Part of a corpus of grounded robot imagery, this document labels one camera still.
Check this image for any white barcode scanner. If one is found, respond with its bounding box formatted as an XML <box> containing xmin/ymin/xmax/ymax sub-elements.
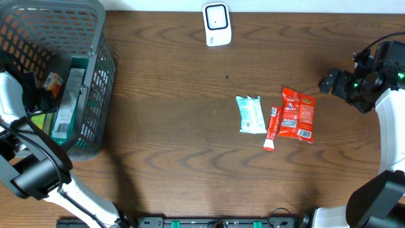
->
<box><xmin>202</xmin><ymin>3</ymin><xmax>232</xmax><ymax>47</ymax></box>

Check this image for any green white snack bag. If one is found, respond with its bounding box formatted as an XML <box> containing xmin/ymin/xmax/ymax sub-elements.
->
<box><xmin>51</xmin><ymin>57</ymin><xmax>89</xmax><ymax>145</ymax></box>

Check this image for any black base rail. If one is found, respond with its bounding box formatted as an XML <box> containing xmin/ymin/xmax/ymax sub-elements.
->
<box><xmin>56</xmin><ymin>216</ymin><xmax>304</xmax><ymax>228</ymax></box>

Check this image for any orange juice carton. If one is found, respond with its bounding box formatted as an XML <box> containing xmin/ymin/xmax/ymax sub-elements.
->
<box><xmin>43</xmin><ymin>72</ymin><xmax>63</xmax><ymax>99</ymax></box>

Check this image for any grey plastic laundry basket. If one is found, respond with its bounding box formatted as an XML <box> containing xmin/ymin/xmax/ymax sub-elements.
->
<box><xmin>1</xmin><ymin>1</ymin><xmax>116</xmax><ymax>161</ymax></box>

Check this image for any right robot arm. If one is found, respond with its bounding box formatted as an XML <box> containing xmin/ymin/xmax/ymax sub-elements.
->
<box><xmin>300</xmin><ymin>35</ymin><xmax>404</xmax><ymax>228</ymax></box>

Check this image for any green juice carton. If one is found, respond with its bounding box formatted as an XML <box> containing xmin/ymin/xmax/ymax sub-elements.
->
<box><xmin>31</xmin><ymin>113</ymin><xmax>55</xmax><ymax>135</ymax></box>

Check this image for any light green tissue pack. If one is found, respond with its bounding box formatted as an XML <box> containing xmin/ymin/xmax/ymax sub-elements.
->
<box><xmin>235</xmin><ymin>96</ymin><xmax>267</xmax><ymax>134</ymax></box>

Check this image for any red snack bag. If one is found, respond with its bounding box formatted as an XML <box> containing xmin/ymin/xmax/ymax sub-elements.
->
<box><xmin>278</xmin><ymin>87</ymin><xmax>316</xmax><ymax>143</ymax></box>

